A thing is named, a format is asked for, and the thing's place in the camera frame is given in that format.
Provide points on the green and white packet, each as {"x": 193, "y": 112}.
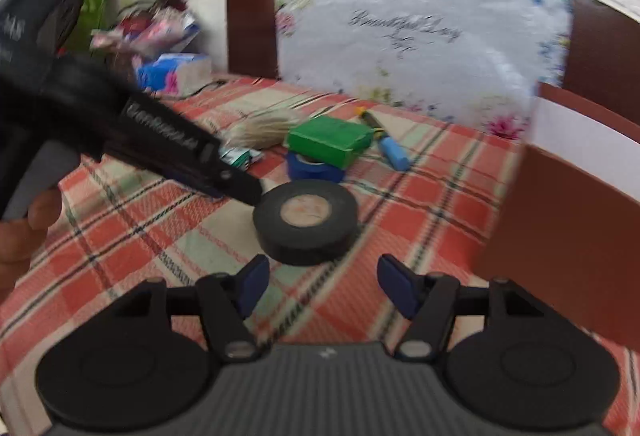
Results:
{"x": 237, "y": 158}

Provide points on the black tape roll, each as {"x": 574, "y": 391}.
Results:
{"x": 300, "y": 247}

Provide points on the green bag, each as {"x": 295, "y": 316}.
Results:
{"x": 92, "y": 6}

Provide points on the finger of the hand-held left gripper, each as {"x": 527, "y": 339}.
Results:
{"x": 235, "y": 183}

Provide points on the person's left hand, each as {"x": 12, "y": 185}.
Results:
{"x": 25, "y": 241}

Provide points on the red plaid tablecloth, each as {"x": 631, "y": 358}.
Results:
{"x": 150, "y": 226}

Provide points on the blue tissue box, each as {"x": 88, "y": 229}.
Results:
{"x": 170, "y": 71}

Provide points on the floral printed sheet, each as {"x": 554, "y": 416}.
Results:
{"x": 400, "y": 66}

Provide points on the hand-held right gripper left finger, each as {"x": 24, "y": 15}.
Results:
{"x": 255, "y": 283}

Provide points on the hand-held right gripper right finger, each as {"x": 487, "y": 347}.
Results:
{"x": 395, "y": 286}

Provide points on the brown storage box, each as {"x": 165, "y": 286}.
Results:
{"x": 550, "y": 241}

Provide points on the green cardboard box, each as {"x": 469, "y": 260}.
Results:
{"x": 325, "y": 136}

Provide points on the brown chair back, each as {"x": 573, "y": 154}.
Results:
{"x": 250, "y": 21}
{"x": 600, "y": 51}

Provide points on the blue highlighter pen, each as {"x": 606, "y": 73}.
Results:
{"x": 395, "y": 156}

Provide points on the straw bristle brush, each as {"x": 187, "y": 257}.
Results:
{"x": 260, "y": 131}

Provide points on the blue tape roll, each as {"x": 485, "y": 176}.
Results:
{"x": 305, "y": 174}

